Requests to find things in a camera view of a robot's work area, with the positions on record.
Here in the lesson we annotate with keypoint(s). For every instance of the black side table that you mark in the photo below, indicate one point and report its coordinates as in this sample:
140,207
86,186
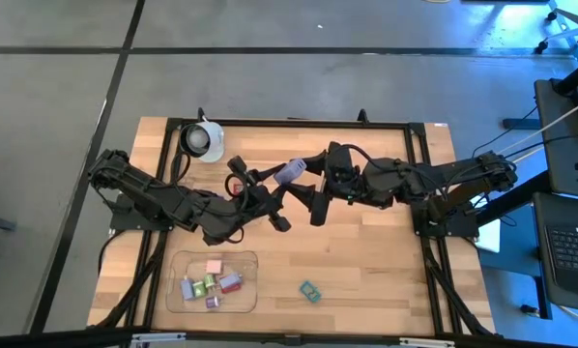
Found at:
559,145

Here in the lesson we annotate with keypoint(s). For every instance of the small purple wall charger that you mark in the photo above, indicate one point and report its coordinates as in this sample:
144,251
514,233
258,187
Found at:
212,302

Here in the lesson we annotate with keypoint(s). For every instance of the black aluminium table frame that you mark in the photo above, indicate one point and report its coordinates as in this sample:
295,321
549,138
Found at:
173,122

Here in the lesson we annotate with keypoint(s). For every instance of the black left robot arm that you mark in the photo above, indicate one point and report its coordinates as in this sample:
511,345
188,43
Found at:
144,186

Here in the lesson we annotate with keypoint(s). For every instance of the black frame clamp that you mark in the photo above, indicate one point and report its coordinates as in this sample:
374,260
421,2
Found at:
201,116
363,116

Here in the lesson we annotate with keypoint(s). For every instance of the pink wall charger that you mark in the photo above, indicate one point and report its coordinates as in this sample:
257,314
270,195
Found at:
214,267

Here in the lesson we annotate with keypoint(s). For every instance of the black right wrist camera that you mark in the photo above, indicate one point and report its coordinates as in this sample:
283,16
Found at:
342,157

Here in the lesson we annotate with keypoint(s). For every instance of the black rolling desk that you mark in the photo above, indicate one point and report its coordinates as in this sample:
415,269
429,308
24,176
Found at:
555,208

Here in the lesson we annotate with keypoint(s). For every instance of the black laptop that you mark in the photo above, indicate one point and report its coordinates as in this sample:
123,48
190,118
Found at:
574,251

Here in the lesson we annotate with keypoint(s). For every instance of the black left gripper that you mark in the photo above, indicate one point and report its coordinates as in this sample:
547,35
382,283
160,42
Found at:
260,203

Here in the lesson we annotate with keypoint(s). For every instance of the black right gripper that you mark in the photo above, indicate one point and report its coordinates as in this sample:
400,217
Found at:
347,186

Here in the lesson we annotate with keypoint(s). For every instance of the white wheeled stand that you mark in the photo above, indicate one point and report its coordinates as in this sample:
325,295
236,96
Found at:
562,37

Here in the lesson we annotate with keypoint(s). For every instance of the white paper sheet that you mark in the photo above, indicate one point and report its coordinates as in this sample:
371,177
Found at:
489,239

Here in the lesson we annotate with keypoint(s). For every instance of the teal rectangular plastic case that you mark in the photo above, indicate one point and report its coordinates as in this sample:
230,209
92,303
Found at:
310,292

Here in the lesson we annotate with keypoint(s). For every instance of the black horizontal frame beam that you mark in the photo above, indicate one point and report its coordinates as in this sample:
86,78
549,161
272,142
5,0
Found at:
52,340

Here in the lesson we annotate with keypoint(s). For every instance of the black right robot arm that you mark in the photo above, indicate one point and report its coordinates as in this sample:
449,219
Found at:
414,179

